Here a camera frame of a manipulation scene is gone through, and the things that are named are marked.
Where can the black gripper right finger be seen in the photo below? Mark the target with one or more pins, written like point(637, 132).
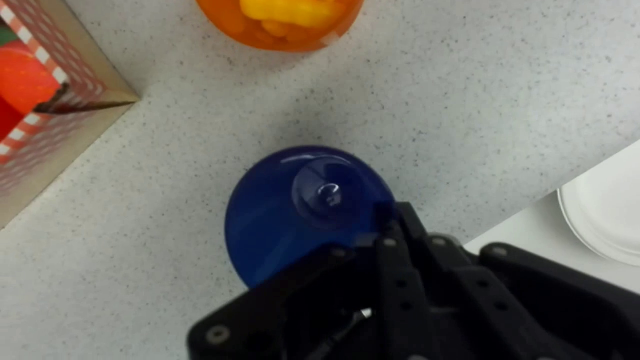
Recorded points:
point(533, 293)

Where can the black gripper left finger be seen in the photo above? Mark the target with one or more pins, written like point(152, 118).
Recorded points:
point(300, 301)

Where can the blue plastic cup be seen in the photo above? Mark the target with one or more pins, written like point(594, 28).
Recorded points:
point(286, 212)

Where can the orange plastic cup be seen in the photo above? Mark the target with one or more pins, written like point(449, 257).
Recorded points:
point(220, 23)

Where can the white paper plate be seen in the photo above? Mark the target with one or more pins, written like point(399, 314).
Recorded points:
point(607, 212)

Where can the red toy tomato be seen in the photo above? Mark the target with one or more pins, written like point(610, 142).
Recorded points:
point(26, 87)

